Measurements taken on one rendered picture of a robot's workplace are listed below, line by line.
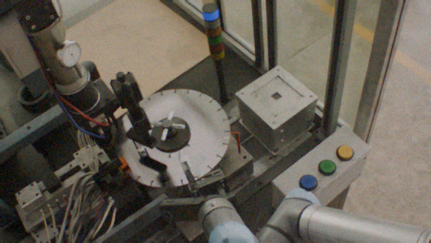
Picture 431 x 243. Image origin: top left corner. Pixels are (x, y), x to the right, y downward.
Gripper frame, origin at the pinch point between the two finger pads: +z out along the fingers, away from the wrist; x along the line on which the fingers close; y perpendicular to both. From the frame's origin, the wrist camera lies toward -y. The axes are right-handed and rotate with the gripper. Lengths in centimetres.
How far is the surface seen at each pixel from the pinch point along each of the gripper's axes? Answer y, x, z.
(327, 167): 35.4, -12.3, -0.7
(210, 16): 22.0, 32.2, 23.0
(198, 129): 8.1, 4.6, 16.8
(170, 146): -1.0, 3.9, 14.2
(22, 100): -41, 25, 46
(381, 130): 107, -61, 90
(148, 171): -9.0, 0.7, 11.1
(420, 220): 95, -90, 47
